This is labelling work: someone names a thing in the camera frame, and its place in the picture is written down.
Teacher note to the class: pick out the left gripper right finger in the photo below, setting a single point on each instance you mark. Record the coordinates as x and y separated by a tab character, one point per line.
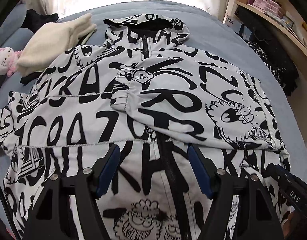
241	207

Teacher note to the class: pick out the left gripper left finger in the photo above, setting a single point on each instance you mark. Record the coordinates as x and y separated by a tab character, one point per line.
52	217

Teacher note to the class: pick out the black white graffiti hooded jacket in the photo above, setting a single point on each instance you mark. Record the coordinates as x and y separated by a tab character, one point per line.
148	93

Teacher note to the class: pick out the black white patterned hanging clothes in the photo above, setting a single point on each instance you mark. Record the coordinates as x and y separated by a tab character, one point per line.
274	56

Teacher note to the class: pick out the black folded garment under fleece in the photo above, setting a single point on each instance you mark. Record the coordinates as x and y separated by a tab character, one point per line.
29	78

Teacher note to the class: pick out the lower blue rolled pillow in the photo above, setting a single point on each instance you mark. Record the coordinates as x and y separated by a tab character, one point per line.
24	41

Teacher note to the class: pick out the blue rolled pillow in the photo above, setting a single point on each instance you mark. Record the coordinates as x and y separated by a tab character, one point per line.
8	22
24	41

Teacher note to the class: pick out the pink white plush cat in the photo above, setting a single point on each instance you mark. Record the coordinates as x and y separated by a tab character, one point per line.
8	61

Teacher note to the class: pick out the cream folded fleece garment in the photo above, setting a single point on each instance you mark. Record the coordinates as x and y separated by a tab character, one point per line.
50	41

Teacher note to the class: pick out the black garment by window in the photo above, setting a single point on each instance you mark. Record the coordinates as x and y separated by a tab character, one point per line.
34	21

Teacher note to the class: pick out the upper blue rolled pillow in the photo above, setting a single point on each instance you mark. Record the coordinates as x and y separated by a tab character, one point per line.
8	22

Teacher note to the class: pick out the white labelled box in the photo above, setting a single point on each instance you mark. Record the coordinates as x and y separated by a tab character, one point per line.
235	25

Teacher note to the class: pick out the blue bed sheet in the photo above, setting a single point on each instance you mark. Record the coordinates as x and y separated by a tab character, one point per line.
208	34

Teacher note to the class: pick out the wooden shelf unit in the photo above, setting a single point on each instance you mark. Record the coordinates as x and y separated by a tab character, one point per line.
278	36

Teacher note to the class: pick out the pink boxes on shelf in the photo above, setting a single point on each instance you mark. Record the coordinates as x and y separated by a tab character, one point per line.
267	6

